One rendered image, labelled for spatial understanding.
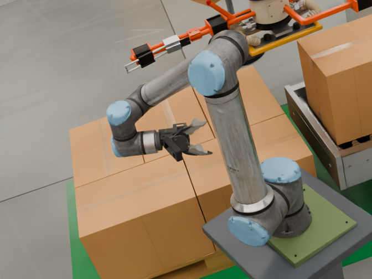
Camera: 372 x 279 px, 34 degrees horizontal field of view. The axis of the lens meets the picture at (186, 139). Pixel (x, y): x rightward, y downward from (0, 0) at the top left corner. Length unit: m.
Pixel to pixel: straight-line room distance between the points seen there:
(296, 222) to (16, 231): 2.33
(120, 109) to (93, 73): 3.36
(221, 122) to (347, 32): 1.39
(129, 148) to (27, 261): 1.79
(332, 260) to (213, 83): 0.85
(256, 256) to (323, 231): 0.27
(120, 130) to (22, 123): 3.11
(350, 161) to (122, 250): 1.18
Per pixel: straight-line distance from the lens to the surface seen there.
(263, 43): 2.73
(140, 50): 2.69
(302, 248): 2.30
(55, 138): 4.89
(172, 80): 2.11
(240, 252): 2.37
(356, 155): 2.94
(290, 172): 2.19
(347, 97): 2.92
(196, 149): 2.30
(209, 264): 3.30
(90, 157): 3.51
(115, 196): 3.16
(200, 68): 1.76
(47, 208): 4.23
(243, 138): 1.90
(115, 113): 2.22
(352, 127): 3.03
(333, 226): 2.36
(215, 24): 2.72
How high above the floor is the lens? 2.46
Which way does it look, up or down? 35 degrees down
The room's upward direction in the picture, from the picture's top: 19 degrees counter-clockwise
